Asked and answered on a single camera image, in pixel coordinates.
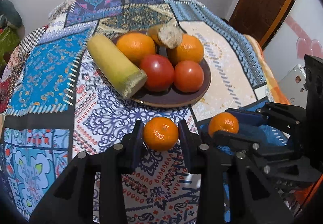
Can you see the quilt with checkered patches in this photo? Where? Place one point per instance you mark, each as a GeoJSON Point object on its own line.
{"type": "Point", "coordinates": [30, 37]}

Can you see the large orange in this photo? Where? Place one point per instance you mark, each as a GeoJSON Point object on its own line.
{"type": "Point", "coordinates": [135, 46]}
{"type": "Point", "coordinates": [190, 48]}

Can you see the green patterned bag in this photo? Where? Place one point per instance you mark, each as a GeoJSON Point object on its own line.
{"type": "Point", "coordinates": [7, 42]}

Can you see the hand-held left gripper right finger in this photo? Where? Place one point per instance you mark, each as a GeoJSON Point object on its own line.
{"type": "Point", "coordinates": [185, 143]}

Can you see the white panel with pink decals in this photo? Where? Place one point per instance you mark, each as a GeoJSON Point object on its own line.
{"type": "Point", "coordinates": [285, 42]}

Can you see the blue patchwork blanket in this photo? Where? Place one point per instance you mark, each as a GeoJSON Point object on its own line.
{"type": "Point", "coordinates": [50, 75]}

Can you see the purple plate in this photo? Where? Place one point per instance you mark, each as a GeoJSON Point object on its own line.
{"type": "Point", "coordinates": [164, 98]}

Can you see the red tomato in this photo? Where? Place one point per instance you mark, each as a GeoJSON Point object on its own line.
{"type": "Point", "coordinates": [157, 72]}
{"type": "Point", "coordinates": [188, 75]}

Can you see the white plastic object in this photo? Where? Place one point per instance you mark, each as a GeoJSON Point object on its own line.
{"type": "Point", "coordinates": [292, 82]}

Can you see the small tangerine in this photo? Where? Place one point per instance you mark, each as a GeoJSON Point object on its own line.
{"type": "Point", "coordinates": [223, 124]}
{"type": "Point", "coordinates": [160, 133]}

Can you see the orange blanket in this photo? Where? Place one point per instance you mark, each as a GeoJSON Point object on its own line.
{"type": "Point", "coordinates": [272, 80]}

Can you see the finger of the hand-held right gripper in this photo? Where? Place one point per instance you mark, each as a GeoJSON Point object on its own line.
{"type": "Point", "coordinates": [248, 115]}
{"type": "Point", "coordinates": [237, 140]}

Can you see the cut banana piece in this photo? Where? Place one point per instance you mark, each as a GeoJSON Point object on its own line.
{"type": "Point", "coordinates": [167, 35]}
{"type": "Point", "coordinates": [113, 65]}

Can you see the grey plush pillow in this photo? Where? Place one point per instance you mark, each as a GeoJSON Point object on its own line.
{"type": "Point", "coordinates": [11, 12]}

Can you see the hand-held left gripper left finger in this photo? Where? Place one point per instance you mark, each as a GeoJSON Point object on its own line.
{"type": "Point", "coordinates": [137, 143]}

